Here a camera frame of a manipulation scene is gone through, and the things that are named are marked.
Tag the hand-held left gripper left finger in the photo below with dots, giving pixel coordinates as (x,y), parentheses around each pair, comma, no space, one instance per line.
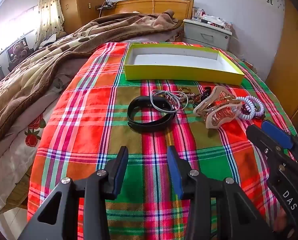
(122,166)

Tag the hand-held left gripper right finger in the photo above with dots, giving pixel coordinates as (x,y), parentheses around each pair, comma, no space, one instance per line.
(176,173)

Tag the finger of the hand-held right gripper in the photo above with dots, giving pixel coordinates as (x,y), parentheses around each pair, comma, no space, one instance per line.
(260,137)
(276,135)

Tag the black wristband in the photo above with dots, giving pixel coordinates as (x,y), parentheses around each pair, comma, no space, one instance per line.
(139,126)

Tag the beige hair claw clip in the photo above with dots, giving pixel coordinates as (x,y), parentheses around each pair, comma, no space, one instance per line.
(218,110)

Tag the silver hair clip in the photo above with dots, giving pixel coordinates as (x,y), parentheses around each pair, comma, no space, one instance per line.
(175,100)

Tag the yellow-green cardboard box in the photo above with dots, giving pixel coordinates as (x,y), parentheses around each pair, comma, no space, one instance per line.
(178,73)

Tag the person's right hand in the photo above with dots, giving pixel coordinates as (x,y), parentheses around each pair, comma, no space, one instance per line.
(280,220)

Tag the plaid cloth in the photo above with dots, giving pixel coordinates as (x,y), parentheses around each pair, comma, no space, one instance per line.
(89,130)

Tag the floral bedsheet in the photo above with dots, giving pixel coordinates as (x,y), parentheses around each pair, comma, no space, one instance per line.
(16,152)

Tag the grey nightstand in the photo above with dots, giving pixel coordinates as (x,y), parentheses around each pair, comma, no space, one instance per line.
(206,36)

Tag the clutter of small packets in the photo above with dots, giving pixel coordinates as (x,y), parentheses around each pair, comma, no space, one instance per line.
(217,21)

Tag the brown patterned blanket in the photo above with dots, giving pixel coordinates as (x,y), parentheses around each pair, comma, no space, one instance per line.
(39,75)

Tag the clear glass cup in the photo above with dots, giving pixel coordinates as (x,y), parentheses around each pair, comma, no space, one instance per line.
(197,15)

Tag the teddy bear picture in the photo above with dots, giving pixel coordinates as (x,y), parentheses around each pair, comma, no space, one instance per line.
(17,51)

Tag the wooden headboard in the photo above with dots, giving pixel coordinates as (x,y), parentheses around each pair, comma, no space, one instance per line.
(169,6)

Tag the power strip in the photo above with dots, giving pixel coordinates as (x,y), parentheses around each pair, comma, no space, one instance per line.
(106,5)

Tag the wooden wardrobe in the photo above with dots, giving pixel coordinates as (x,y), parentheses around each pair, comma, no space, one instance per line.
(76,5)

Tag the spotted curtain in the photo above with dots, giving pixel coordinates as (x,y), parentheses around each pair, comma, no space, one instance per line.
(49,12)

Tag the window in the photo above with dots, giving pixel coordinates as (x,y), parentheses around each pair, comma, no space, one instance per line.
(11,30)

